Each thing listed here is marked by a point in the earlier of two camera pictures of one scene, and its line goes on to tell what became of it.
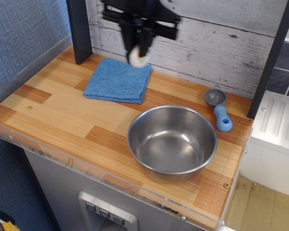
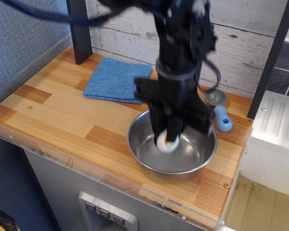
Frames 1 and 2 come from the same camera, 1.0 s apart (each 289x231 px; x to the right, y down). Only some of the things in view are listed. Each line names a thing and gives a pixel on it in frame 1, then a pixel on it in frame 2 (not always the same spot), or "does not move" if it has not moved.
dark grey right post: (272, 57) does not move
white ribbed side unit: (271, 157) does not move
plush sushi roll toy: (133, 57) to (165, 146)
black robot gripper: (151, 14) to (173, 97)
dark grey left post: (79, 27) does not move
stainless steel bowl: (172, 145) does not move
